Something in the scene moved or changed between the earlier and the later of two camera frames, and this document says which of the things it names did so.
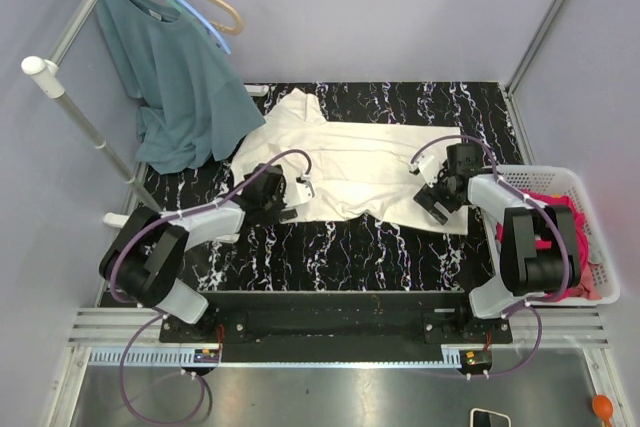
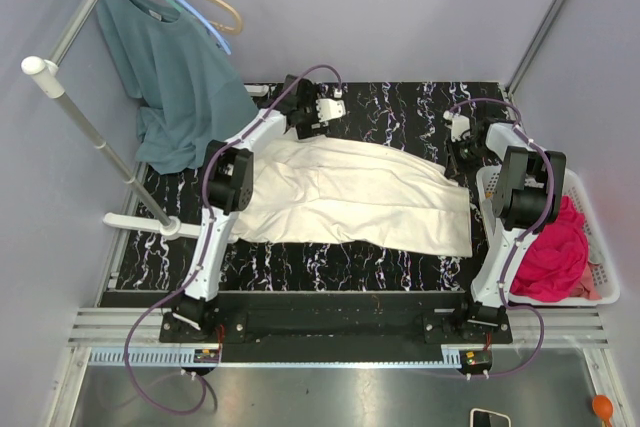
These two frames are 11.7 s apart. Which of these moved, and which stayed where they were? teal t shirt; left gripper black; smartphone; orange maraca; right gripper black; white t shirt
Moved: right gripper black; left gripper black; white t shirt
Stayed: orange maraca; smartphone; teal t shirt
